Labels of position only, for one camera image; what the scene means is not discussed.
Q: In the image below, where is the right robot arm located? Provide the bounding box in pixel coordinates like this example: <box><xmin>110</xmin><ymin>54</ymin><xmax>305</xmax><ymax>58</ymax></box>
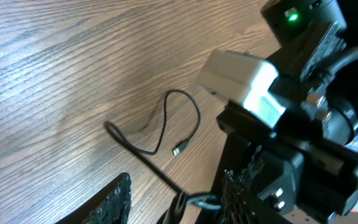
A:
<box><xmin>200</xmin><ymin>1</ymin><xmax>358</xmax><ymax>223</ymax></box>

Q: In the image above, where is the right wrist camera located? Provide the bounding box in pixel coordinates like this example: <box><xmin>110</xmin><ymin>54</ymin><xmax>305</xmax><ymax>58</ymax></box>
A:
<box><xmin>198</xmin><ymin>50</ymin><xmax>286</xmax><ymax>128</ymax></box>

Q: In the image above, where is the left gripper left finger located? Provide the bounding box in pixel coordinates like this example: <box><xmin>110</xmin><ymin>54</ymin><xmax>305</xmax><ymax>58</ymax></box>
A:
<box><xmin>57</xmin><ymin>172</ymin><xmax>132</xmax><ymax>224</ymax></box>

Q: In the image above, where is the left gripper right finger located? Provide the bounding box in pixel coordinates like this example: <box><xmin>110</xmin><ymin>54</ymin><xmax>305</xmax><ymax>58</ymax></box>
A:
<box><xmin>222</xmin><ymin>170</ymin><xmax>291</xmax><ymax>224</ymax></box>

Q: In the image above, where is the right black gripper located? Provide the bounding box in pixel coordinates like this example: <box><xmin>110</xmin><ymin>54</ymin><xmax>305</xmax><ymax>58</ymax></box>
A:
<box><xmin>211</xmin><ymin>103</ymin><xmax>358</xmax><ymax>223</ymax></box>

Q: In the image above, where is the thin black usb cable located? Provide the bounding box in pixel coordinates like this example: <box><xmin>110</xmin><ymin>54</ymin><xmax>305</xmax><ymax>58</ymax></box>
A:
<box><xmin>103</xmin><ymin>89</ymin><xmax>223</xmax><ymax>224</ymax></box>

